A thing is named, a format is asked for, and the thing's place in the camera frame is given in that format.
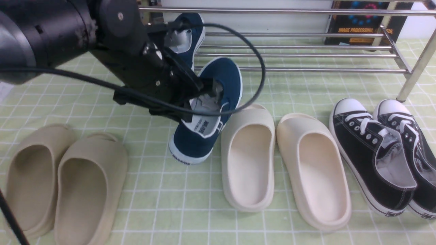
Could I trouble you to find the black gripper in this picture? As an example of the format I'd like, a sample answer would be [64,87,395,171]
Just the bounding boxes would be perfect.
[90,37,223,124]

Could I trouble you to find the navy sneaker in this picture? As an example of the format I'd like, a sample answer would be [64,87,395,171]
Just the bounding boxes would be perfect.
[165,13,206,70]
[169,57,243,165]

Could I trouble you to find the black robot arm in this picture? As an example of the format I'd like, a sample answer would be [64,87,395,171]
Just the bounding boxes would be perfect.
[1,0,224,122]

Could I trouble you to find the steel shoe rack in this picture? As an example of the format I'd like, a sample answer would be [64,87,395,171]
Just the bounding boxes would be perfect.
[140,0,435,102]

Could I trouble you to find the cream left slipper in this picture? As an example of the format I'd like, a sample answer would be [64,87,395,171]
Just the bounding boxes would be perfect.
[221,104,276,212]

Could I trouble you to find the cream slipper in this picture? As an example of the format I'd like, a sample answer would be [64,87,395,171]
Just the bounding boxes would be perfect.
[221,104,276,212]
[276,113,352,231]

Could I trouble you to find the green checkered cloth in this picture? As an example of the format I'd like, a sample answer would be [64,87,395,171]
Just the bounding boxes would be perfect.
[0,38,436,245]

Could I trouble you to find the tan right slipper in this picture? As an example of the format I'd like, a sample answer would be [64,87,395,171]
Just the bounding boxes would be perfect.
[53,132,129,245]

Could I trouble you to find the tan slipper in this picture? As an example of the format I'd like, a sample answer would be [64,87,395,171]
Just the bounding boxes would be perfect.
[53,132,129,245]
[5,124,76,239]

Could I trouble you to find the cream right slipper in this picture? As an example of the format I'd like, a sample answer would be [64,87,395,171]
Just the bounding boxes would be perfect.
[276,113,352,231]

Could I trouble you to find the black image processing book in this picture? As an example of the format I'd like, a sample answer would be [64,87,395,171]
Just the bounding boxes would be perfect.
[324,1,407,46]

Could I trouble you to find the tan left slipper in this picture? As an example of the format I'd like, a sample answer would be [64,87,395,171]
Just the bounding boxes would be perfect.
[5,124,76,239]

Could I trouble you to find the black left canvas sneaker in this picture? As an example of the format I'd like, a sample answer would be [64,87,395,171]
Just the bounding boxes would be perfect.
[329,98,417,217]

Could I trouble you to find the black canvas sneaker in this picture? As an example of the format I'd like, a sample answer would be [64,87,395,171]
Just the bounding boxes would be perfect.
[373,99,436,219]
[329,98,417,217]

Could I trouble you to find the black right canvas sneaker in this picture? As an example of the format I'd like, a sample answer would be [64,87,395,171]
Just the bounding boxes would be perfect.
[373,99,436,219]

